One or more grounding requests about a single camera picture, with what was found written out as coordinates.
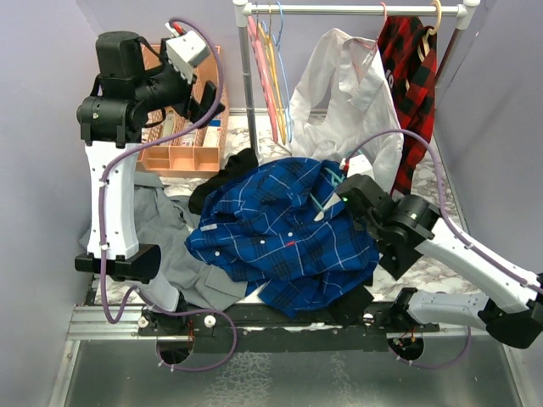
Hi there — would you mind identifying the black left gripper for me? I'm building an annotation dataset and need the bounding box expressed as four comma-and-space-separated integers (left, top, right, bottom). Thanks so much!
133, 38, 225, 126

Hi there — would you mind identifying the teal hanger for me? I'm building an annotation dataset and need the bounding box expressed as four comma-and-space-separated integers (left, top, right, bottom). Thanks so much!
309, 167, 345, 221

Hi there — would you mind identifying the blue plaid shirt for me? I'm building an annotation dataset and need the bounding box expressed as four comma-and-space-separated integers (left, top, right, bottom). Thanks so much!
184, 156, 380, 319

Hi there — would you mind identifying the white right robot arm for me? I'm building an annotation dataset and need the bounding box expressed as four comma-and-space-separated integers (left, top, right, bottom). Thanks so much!
185, 157, 542, 348

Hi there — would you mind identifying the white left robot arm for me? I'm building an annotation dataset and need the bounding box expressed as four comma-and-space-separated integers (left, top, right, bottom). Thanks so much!
75, 31, 224, 335

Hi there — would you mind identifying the white shirt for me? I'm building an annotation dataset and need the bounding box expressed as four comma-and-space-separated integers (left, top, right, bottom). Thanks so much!
289, 28, 404, 192

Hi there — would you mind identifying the yellow hanger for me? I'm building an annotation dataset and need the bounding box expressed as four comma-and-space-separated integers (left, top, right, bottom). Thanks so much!
258, 20, 288, 145

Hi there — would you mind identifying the light blue hanger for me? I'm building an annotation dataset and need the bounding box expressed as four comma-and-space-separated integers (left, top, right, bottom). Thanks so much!
273, 1, 293, 143

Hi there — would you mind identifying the grey shirt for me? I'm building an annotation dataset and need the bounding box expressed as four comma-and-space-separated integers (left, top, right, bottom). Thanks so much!
76, 170, 247, 311

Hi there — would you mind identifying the pink hanger under white shirt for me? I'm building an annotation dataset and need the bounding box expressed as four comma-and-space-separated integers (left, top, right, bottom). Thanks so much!
350, 1, 389, 81

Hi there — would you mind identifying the red black plaid shirt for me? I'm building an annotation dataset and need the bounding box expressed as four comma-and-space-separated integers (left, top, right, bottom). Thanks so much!
376, 14, 438, 198

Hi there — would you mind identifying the cream hanger under plaid shirt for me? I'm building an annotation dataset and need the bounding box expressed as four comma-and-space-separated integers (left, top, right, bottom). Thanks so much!
417, 0, 442, 62

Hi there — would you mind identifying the white blue glue box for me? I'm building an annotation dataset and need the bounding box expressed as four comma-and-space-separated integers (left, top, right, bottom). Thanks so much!
202, 119, 222, 148

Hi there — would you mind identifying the clear packaged label box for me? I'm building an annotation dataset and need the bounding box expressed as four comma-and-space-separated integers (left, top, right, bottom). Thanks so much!
176, 128, 206, 147

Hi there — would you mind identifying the peach plastic file organizer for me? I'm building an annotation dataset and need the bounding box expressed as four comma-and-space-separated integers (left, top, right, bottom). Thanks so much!
136, 44, 231, 179

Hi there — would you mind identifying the black garment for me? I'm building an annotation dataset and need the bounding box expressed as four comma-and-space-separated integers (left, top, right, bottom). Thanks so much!
188, 148, 425, 327

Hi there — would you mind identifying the metal clothes rack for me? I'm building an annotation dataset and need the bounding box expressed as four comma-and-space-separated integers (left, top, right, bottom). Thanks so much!
232, 0, 481, 153

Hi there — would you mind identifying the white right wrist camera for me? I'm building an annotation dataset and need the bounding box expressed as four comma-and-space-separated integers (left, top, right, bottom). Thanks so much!
339, 154, 374, 181

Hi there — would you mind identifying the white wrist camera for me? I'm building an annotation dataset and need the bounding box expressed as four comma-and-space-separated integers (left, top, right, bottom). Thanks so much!
339, 154, 374, 181
165, 31, 210, 83

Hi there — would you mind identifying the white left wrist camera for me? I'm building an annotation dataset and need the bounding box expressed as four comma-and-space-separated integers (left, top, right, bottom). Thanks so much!
165, 31, 210, 83

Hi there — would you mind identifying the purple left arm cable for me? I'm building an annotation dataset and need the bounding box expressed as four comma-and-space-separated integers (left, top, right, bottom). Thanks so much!
98, 16, 238, 374

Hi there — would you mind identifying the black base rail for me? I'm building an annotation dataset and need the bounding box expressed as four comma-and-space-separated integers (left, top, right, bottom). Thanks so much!
137, 302, 439, 354

